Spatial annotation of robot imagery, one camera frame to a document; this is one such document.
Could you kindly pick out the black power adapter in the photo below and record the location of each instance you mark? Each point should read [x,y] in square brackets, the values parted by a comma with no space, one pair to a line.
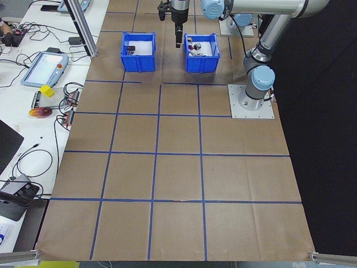
[75,41]

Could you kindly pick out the black laptop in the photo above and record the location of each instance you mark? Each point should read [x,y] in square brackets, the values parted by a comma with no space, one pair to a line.
[8,145]

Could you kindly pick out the blue plastic storage bin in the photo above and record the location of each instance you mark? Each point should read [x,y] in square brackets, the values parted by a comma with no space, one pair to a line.
[202,65]
[139,64]

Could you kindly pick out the dark grey adapter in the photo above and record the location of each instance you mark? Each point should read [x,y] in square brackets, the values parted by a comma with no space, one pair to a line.
[54,50]

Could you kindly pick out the black fabric frame cover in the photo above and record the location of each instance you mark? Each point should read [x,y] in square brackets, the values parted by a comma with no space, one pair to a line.
[329,139]

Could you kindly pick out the grey white electronic box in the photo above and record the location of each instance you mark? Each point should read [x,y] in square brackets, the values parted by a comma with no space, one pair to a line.
[47,103]

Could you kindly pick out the black rectangular electrical component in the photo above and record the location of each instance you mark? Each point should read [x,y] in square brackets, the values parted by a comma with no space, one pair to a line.
[130,49]

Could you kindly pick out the grey stand base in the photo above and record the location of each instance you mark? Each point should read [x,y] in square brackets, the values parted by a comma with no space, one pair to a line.
[11,212]

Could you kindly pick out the grey button switch part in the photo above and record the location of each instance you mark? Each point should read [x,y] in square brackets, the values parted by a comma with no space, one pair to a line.
[201,55]

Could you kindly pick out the yellow cube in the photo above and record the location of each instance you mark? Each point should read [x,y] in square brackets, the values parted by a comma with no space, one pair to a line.
[46,91]

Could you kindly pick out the black electronics board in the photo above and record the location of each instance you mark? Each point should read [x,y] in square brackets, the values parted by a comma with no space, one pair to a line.
[12,39]

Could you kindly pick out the red yellow apple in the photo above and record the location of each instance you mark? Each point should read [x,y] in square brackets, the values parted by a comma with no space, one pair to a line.
[40,113]

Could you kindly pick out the black smartphone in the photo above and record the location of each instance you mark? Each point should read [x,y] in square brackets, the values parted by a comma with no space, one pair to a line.
[50,8]

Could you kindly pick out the white square base plate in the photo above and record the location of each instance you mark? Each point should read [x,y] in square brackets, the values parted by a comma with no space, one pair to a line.
[224,30]
[234,111]

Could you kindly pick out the grey laptop dock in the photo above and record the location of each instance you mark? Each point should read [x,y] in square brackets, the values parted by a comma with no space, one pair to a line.
[14,184]

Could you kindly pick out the aluminium profile post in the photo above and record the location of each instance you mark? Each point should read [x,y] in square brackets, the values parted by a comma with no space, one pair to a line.
[83,30]

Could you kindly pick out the white blue paper box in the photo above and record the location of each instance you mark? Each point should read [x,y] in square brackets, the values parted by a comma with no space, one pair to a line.
[5,234]

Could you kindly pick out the small parts in bin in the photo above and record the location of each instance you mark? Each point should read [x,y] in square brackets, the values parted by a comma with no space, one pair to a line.
[207,48]

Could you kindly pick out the white push button switch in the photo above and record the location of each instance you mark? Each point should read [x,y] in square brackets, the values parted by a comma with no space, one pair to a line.
[190,54]

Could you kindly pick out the black push button switch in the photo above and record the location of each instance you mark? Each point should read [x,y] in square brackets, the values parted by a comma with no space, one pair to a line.
[198,45]

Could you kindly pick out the person hand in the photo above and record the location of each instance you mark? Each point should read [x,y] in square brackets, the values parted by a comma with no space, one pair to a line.
[5,26]

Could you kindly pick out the yellow push button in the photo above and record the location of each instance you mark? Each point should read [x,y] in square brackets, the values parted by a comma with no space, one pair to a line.
[190,40]

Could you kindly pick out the aluminium profile bar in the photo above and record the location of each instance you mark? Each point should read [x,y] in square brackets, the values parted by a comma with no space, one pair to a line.
[19,257]
[334,258]

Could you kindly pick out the white bin liner sheet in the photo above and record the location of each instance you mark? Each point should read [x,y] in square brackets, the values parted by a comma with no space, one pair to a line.
[142,47]

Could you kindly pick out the white side desk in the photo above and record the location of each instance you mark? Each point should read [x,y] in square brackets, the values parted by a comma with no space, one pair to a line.
[42,125]

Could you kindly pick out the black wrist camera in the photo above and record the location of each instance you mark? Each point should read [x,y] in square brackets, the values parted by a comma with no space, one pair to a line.
[164,9]

